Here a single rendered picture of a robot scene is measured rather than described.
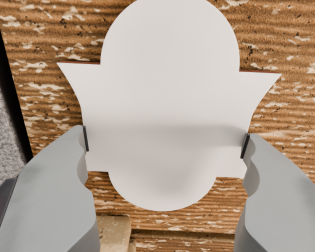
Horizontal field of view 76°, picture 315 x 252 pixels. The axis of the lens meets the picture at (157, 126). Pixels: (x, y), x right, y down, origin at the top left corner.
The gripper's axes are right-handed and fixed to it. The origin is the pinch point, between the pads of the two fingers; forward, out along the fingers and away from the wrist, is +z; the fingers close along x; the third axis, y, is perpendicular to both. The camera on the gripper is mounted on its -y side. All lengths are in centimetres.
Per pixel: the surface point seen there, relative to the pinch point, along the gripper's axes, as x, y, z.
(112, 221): -3.7, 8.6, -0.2
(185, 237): 2.5, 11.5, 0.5
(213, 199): 4.2, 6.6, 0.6
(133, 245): -2.0, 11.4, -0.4
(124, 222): -2.7, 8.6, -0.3
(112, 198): -3.8, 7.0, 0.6
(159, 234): 0.2, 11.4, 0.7
